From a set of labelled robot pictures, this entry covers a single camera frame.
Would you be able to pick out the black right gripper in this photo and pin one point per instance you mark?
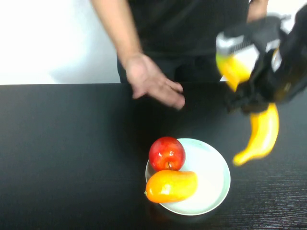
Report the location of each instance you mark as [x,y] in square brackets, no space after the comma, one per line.
[271,72]

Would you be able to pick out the yellow banana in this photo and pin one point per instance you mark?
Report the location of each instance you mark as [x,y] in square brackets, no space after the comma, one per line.
[263,129]

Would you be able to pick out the person's left forearm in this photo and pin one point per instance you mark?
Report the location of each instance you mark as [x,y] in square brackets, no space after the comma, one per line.
[257,9]

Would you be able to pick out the person's right forearm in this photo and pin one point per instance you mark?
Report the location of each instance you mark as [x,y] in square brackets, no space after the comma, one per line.
[117,26]

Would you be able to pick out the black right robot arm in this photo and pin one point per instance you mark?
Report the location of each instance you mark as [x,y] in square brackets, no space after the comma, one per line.
[299,48]

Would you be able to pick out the person's right hand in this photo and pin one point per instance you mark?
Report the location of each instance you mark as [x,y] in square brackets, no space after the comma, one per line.
[148,76]

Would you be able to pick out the dark trousers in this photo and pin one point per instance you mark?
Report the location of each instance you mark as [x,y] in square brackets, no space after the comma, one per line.
[199,69]

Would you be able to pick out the black shirt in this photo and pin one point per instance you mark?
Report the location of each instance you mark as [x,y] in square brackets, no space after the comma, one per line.
[192,24]

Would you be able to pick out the white round plate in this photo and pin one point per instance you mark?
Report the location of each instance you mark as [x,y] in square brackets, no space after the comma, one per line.
[211,172]

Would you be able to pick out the red apple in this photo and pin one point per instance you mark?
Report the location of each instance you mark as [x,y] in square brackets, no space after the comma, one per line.
[165,151]

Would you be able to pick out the orange mango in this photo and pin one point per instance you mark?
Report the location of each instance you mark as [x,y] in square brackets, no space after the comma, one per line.
[170,185]

